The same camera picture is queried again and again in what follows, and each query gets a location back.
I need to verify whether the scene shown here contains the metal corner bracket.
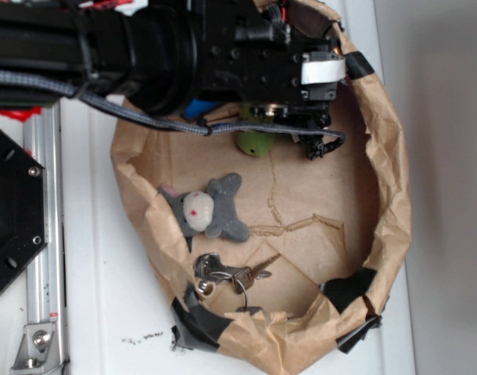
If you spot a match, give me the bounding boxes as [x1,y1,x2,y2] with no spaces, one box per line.
[10,323,58,374]

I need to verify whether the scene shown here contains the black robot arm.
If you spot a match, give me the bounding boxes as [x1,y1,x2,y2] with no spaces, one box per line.
[0,1,346,116]

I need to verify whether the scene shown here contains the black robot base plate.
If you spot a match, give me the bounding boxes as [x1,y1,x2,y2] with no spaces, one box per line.
[0,129,46,296]

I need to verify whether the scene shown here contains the metal keys with ring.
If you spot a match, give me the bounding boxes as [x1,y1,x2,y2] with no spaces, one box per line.
[194,252,281,312]

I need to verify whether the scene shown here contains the brown paper bag bin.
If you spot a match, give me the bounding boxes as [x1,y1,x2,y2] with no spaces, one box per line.
[111,1,411,374]

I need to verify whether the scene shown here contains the blue plastic bottle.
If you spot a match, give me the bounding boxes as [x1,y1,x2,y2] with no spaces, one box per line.
[182,99,220,120]

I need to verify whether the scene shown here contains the green plush toy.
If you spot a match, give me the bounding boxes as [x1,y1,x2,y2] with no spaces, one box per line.
[235,105,275,157]

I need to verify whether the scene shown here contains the grey plush bunny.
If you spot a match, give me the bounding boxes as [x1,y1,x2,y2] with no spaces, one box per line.
[159,173,250,243]

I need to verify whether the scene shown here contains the grey braided cable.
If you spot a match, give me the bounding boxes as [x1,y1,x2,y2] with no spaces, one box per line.
[0,66,346,161]

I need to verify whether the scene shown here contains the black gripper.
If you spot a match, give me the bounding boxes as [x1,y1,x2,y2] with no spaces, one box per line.
[198,1,346,127]

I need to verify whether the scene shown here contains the aluminium extrusion rail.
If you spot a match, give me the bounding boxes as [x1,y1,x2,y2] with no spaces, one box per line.
[11,105,70,374]

